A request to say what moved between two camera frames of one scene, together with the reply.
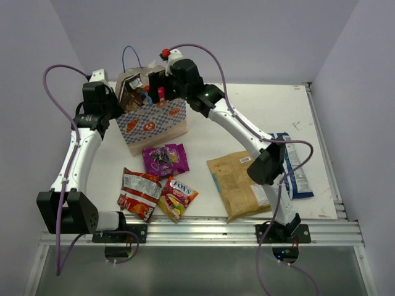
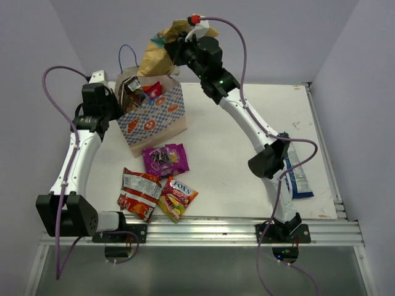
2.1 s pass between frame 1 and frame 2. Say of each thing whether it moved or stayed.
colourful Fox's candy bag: stayed
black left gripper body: stayed
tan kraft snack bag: moved
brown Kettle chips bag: stayed
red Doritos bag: stayed
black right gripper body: moved
